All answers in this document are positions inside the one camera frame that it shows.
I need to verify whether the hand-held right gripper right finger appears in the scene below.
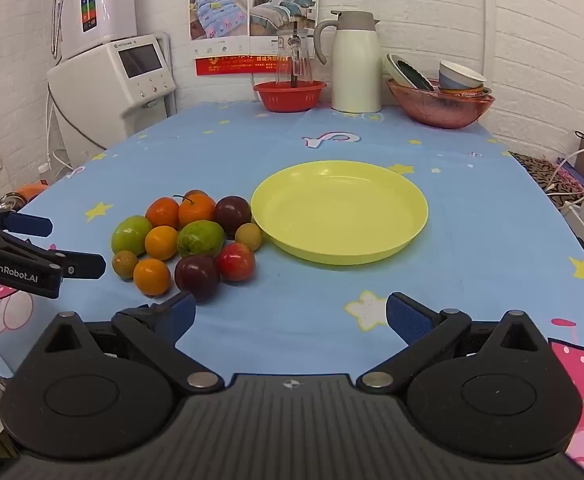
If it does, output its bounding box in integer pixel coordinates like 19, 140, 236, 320
357, 291, 547, 395

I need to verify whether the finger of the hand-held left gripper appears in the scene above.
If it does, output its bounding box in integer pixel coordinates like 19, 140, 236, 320
0, 200, 54, 239
0, 227, 107, 281

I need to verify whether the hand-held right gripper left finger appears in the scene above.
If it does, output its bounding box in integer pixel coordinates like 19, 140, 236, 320
42, 290, 225, 396

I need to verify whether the dark purple plum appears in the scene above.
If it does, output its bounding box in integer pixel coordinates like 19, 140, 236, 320
174, 254, 221, 304
213, 195, 253, 240

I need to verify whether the green guava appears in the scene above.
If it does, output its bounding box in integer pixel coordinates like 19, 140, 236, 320
177, 220, 227, 259
111, 215, 153, 256

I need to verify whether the red apple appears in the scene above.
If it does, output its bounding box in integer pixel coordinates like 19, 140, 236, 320
216, 242, 257, 283

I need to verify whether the small yellow-brown longan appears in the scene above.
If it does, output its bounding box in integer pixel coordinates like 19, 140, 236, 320
235, 222, 263, 252

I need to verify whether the orange with stem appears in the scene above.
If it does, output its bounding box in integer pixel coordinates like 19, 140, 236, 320
174, 189, 217, 228

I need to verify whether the yellow plastic plate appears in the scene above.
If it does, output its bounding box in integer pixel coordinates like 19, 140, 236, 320
250, 160, 429, 266

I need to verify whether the orange object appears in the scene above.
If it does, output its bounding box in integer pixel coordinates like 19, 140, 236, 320
1, 180, 50, 212

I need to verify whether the blue star printed tablecloth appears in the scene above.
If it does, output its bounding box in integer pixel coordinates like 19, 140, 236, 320
0, 100, 584, 396

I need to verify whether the white machine with screen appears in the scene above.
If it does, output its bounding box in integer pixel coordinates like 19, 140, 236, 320
47, 34, 177, 153

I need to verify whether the pink glass bowl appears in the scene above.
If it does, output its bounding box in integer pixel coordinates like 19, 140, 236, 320
386, 78, 495, 129

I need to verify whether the white water purifier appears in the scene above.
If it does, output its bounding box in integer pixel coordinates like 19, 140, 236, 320
54, 0, 138, 58

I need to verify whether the patterned rim bowl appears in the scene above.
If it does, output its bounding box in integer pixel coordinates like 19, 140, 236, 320
439, 85, 493, 99

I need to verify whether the red plastic basket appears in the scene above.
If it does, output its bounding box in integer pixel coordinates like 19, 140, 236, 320
253, 80, 327, 113

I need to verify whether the white dish with dark inside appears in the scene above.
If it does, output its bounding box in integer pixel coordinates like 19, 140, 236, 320
384, 53, 435, 92

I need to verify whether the white and blue bowl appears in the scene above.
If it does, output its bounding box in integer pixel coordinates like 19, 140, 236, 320
438, 60, 487, 92

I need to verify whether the white thermos jug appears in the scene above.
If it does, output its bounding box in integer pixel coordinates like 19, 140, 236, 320
313, 10, 383, 114

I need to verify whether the clear glass pitcher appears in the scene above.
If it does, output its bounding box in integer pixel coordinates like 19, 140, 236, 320
274, 22, 315, 89

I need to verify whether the white appliance cable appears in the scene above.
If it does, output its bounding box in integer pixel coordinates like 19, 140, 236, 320
37, 87, 75, 176

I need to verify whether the white charger cable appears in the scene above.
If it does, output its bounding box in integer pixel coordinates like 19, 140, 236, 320
544, 148, 584, 196

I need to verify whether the wall poster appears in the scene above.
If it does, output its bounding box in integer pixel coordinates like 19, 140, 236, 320
188, 0, 320, 77

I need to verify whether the white wall pipe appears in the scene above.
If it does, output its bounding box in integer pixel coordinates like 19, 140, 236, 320
476, 0, 490, 77

